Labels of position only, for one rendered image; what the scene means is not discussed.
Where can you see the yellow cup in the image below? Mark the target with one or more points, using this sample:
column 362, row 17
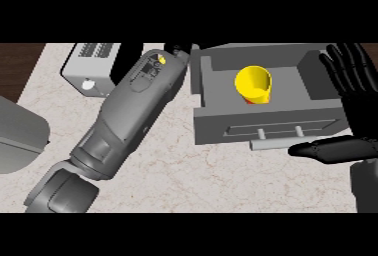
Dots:
column 252, row 83

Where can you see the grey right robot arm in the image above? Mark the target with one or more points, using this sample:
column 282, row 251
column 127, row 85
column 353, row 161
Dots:
column 366, row 186

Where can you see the pale grey toaster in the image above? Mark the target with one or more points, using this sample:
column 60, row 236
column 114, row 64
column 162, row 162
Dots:
column 90, row 66

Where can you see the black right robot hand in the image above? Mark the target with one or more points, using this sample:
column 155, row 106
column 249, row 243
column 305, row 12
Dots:
column 359, row 110

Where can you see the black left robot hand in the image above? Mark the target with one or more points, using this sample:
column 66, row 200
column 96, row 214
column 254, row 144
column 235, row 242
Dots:
column 177, row 46

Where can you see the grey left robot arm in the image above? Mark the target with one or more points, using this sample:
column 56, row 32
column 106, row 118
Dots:
column 127, row 110

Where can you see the grey open drawer box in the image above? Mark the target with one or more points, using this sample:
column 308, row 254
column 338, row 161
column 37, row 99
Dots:
column 285, row 55

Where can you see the grey rounded appliance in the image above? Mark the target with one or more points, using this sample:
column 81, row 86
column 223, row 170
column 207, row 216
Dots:
column 19, row 136

